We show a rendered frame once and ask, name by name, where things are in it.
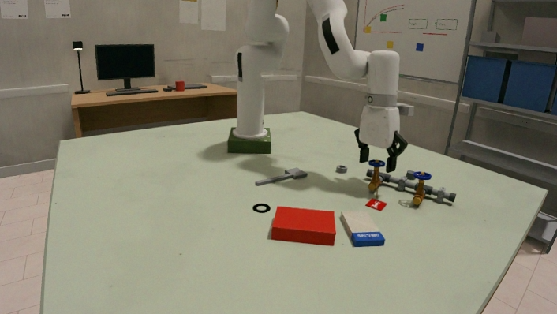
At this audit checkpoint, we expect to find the black rubber ring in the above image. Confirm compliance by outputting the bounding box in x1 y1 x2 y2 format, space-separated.
252 204 271 213

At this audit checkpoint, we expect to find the red tag on chain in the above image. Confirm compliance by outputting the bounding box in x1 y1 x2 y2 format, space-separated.
365 194 387 211

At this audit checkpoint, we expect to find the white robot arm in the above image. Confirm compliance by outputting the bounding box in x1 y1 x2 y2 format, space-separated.
233 0 414 140

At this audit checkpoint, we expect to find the grey hex nut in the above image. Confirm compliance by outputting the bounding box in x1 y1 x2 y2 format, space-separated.
336 165 347 174

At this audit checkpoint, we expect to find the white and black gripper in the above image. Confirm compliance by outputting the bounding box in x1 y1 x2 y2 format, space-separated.
354 104 408 173

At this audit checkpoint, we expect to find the grey pipe manifold with two blue valves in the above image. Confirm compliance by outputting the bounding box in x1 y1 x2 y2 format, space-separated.
366 159 456 205

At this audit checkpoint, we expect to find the red rectangular block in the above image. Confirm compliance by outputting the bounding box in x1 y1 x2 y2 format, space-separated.
271 206 336 246

